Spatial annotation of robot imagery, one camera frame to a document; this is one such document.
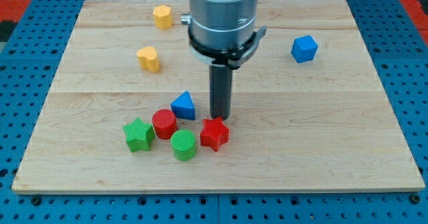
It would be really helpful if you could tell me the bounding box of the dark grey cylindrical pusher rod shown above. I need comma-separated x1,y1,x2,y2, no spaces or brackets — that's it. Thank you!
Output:
209,66,233,120

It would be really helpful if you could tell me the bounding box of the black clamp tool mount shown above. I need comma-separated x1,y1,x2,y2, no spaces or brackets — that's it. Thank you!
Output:
188,26,267,70

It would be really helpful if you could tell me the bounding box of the blue triangle block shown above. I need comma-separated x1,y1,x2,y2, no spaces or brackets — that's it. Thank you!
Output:
171,91,196,120

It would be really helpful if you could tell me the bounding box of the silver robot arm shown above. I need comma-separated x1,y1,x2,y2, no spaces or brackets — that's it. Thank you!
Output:
181,0,267,120

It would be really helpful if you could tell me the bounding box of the blue cube block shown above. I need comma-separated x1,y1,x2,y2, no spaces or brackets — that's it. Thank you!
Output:
291,35,318,64

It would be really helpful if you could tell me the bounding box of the red star block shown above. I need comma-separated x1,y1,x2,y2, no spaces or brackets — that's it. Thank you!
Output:
200,117,229,152

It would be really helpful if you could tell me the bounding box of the red cylinder block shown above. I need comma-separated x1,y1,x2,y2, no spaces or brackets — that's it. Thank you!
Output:
152,109,178,140

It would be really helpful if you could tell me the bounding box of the yellow heart block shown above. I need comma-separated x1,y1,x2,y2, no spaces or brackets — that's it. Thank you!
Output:
136,46,160,72

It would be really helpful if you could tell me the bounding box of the green cylinder block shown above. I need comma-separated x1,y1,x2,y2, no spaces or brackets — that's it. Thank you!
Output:
171,129,197,161

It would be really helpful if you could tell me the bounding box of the yellow hexagon block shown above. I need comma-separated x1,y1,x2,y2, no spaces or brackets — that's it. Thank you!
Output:
153,5,173,30

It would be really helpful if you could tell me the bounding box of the light wooden board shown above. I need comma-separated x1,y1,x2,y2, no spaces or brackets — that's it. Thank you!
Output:
11,0,425,195

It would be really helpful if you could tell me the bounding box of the green star block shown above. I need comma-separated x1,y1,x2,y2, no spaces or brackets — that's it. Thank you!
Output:
122,118,155,152

